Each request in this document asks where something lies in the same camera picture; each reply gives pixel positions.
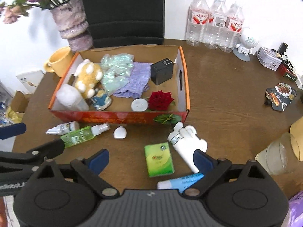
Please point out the middle water bottle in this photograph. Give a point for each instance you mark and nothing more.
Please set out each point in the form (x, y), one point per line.
(216, 22)

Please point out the right water bottle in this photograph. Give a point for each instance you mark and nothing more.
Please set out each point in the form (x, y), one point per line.
(232, 28)

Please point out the yellow white plush toy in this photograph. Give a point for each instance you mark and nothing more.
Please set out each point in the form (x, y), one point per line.
(87, 75)

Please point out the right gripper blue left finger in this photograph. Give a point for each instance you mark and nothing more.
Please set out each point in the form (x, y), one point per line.
(98, 161)

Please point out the dark snack packet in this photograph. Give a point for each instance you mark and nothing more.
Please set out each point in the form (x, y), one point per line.
(280, 96)

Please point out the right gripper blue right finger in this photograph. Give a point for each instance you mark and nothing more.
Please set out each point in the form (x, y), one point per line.
(203, 162)

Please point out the small brown cardboard box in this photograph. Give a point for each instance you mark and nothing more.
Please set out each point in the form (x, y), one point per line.
(20, 102)

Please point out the white small bottle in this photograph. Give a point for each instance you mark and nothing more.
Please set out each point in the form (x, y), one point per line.
(62, 129)

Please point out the white robot figurine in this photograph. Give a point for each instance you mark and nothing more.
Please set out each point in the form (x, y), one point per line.
(243, 49)

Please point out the white round disc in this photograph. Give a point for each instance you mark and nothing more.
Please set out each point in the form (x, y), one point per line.
(139, 105)

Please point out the green tissue pack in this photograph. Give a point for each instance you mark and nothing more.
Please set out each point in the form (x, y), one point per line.
(158, 160)

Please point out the yellow mug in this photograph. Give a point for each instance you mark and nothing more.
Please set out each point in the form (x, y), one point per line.
(59, 62)

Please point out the white notebook box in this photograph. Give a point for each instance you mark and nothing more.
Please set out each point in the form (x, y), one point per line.
(29, 81)

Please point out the green spray bottle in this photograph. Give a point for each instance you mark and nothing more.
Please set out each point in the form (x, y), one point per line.
(84, 134)

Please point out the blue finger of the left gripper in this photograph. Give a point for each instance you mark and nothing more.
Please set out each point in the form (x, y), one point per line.
(12, 130)
(49, 150)

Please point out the yellow thermos bottle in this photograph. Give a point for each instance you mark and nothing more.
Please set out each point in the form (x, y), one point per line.
(296, 130)

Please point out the black paper bag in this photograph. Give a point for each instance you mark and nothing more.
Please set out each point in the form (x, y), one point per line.
(125, 22)

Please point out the purple knitted cloth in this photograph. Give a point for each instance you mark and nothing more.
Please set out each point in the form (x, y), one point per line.
(138, 82)

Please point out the iridescent plastic bag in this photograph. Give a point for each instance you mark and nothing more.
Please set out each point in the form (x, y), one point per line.
(117, 70)

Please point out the grey power adapter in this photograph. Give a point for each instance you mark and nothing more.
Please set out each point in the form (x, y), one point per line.
(162, 71)

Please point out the white wet wipes pack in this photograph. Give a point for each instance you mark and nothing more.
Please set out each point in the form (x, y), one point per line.
(71, 98)

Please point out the blue labelled tin can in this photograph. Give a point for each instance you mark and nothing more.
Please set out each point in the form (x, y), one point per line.
(100, 101)

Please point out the red cardboard box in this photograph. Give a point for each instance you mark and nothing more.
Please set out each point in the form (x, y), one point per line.
(120, 111)

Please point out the left water bottle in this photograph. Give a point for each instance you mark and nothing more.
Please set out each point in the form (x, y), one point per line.
(198, 14)

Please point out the black charger on cable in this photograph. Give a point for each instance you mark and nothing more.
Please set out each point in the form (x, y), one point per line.
(281, 51)

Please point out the purple ceramic vase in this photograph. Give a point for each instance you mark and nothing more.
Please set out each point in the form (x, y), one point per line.
(70, 19)

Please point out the plastic cup with drink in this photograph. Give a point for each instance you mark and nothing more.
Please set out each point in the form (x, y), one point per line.
(281, 156)

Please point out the white round earbud case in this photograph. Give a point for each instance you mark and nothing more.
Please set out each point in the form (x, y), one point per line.
(120, 133)

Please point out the dried pink roses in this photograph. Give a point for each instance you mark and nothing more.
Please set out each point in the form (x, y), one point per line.
(12, 12)

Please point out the red rose flower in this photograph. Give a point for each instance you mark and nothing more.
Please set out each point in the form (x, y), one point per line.
(160, 101)

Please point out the white handheld fan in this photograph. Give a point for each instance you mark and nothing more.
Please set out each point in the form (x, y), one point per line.
(185, 142)

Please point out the water bottle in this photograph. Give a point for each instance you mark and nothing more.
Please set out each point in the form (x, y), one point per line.
(232, 28)
(216, 22)
(198, 14)

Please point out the blue cream tube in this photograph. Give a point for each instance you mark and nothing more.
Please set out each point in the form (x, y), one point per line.
(181, 183)

